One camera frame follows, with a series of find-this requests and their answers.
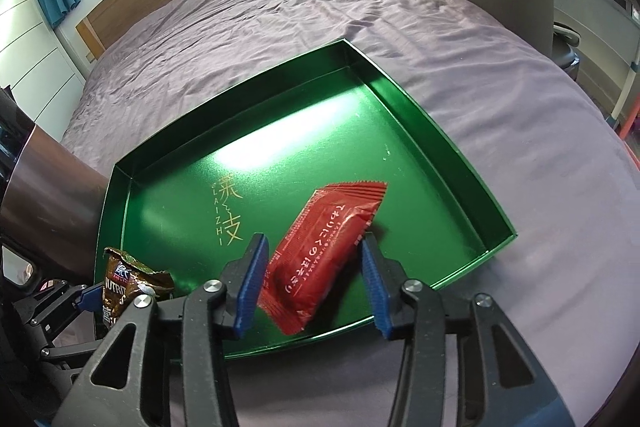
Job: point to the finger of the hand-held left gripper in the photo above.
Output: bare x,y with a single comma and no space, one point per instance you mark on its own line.
90,297
70,353

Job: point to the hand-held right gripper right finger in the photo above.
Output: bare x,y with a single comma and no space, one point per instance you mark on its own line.
375,292

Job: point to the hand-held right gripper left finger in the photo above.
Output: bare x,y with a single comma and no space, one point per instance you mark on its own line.
252,287

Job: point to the brown snack packet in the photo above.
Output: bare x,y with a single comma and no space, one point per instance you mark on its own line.
130,277

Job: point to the red snack packet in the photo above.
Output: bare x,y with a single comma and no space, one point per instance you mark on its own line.
320,257

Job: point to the green metal tray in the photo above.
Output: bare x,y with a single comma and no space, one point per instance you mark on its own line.
325,132

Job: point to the brown and black electric kettle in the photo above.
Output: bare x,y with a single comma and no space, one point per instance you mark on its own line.
50,207

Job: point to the purple bed sheet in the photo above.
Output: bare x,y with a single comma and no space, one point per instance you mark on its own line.
450,57

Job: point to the white wardrobe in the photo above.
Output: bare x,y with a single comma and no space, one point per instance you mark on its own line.
30,47

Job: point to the white desk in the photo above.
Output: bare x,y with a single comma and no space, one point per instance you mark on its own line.
590,7

